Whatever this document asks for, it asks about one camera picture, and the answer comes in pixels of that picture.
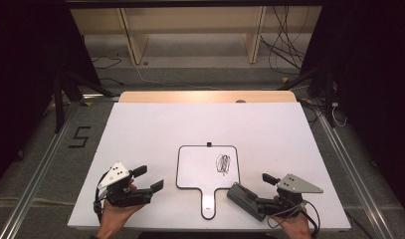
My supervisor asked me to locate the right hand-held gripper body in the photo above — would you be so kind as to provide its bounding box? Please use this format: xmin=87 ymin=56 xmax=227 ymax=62
xmin=256 ymin=173 xmax=323 ymax=219

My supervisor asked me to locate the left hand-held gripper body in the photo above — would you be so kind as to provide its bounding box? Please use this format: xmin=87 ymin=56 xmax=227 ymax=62
xmin=96 ymin=161 xmax=153 ymax=207

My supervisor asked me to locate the small white handheld whiteboard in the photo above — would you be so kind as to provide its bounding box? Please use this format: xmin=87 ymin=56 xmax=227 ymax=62
xmin=175 ymin=141 xmax=241 ymax=221

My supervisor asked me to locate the person's right hand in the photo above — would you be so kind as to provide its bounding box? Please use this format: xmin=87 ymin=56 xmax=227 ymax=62
xmin=279 ymin=212 xmax=314 ymax=239

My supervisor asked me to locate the person's left hand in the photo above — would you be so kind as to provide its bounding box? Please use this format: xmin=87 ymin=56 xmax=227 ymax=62
xmin=96 ymin=178 xmax=146 ymax=234

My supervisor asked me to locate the large white table sheet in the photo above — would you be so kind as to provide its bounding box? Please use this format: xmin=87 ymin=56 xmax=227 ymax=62
xmin=67 ymin=102 xmax=352 ymax=233

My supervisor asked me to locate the black tripod stand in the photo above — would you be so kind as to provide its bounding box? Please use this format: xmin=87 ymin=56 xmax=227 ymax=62
xmin=278 ymin=62 xmax=337 ymax=129
xmin=52 ymin=69 xmax=115 ymax=134

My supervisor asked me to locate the black curtain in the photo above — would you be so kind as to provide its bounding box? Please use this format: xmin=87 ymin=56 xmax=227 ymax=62
xmin=0 ymin=0 xmax=102 ymax=193
xmin=301 ymin=0 xmax=405 ymax=213

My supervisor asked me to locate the light wooden shelf unit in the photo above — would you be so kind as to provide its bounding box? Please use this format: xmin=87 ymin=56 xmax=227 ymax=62
xmin=70 ymin=5 xmax=323 ymax=66

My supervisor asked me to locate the black overhead bar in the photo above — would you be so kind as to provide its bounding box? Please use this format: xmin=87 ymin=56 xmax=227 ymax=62
xmin=65 ymin=0 xmax=324 ymax=9

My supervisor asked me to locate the right gripper grey cable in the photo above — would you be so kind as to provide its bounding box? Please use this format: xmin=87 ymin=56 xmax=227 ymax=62
xmin=267 ymin=202 xmax=307 ymax=230

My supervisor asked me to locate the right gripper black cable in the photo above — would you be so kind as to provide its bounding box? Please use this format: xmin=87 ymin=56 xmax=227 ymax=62
xmin=302 ymin=199 xmax=321 ymax=239

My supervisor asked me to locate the aluminium floor rail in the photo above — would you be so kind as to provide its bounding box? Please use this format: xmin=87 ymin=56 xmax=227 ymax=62
xmin=317 ymin=113 xmax=396 ymax=239
xmin=0 ymin=94 xmax=120 ymax=239

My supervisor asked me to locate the short white cable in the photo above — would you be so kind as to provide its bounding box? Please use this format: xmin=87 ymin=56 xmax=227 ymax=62
xmin=330 ymin=102 xmax=349 ymax=128

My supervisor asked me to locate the white floor cable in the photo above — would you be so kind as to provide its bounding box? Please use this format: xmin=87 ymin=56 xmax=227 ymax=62
xmin=132 ymin=63 xmax=222 ymax=92

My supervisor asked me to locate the thin black floor cable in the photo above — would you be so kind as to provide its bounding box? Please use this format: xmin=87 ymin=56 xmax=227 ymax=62
xmin=92 ymin=55 xmax=123 ymax=70

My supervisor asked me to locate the bundle of black cables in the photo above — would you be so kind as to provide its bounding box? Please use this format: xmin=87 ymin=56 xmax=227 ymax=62
xmin=259 ymin=6 xmax=311 ymax=76

